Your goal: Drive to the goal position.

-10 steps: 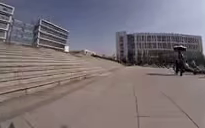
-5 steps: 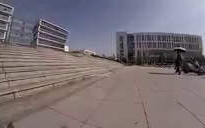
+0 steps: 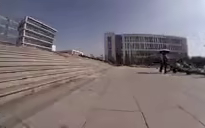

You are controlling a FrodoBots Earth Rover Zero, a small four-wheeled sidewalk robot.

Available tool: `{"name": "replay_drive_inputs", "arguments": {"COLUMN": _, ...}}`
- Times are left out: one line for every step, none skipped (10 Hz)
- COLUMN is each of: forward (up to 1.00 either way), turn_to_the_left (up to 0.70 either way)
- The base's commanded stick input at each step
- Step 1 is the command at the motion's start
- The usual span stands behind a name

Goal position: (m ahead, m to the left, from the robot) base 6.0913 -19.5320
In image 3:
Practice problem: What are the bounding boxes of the low white building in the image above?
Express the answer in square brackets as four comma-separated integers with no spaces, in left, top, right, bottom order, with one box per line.
[71,49,86,57]

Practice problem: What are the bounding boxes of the glass-fronted grey building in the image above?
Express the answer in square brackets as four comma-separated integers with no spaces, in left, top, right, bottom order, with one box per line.
[104,31,189,66]

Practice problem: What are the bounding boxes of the grey paved plaza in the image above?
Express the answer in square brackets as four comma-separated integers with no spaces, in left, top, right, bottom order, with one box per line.
[9,64,205,128]

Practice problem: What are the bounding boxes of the person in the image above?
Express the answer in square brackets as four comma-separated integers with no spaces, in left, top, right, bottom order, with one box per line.
[158,48,171,75]

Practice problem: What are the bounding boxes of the white banded building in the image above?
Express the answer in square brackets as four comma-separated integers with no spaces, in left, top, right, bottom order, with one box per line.
[17,15,58,52]

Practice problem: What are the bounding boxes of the wide stone steps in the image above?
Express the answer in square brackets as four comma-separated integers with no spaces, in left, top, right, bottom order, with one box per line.
[0,41,112,111]

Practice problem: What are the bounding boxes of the row of parked bicycles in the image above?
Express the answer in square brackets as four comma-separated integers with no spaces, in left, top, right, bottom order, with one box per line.
[171,58,205,76]

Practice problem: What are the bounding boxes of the dark glass tower building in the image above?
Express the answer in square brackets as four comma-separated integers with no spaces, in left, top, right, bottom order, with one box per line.
[0,0,20,46]

